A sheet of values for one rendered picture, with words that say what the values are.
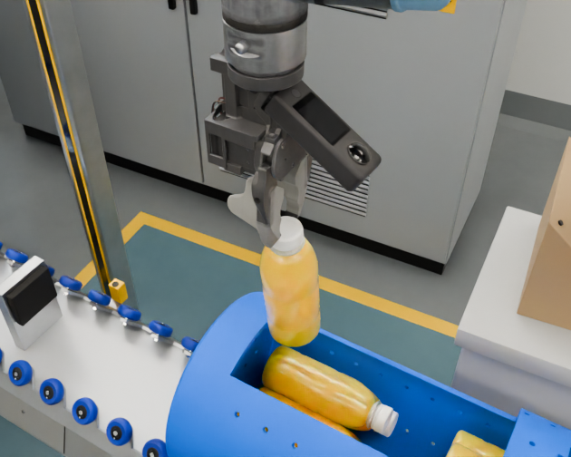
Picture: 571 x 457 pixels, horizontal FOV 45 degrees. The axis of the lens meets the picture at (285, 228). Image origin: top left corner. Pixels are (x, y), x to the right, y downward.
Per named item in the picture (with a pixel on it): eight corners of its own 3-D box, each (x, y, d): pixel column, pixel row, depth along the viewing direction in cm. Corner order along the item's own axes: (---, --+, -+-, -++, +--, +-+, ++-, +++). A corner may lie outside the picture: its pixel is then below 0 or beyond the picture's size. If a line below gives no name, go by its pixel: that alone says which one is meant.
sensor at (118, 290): (118, 293, 142) (114, 277, 139) (129, 298, 141) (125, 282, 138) (92, 317, 137) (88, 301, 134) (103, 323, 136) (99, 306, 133)
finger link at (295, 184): (267, 193, 81) (258, 135, 74) (311, 209, 79) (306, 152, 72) (254, 210, 80) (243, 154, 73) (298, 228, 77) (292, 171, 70)
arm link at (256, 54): (323, 7, 61) (275, 45, 56) (321, 54, 64) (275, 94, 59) (252, -10, 64) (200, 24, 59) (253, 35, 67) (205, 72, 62)
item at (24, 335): (53, 310, 135) (34, 255, 124) (69, 318, 133) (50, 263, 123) (15, 345, 128) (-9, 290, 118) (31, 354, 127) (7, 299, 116)
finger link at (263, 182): (270, 206, 73) (276, 132, 68) (284, 211, 72) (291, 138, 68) (246, 226, 70) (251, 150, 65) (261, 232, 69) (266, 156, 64)
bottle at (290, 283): (316, 354, 87) (311, 263, 73) (262, 347, 88) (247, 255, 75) (325, 309, 92) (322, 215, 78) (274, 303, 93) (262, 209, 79)
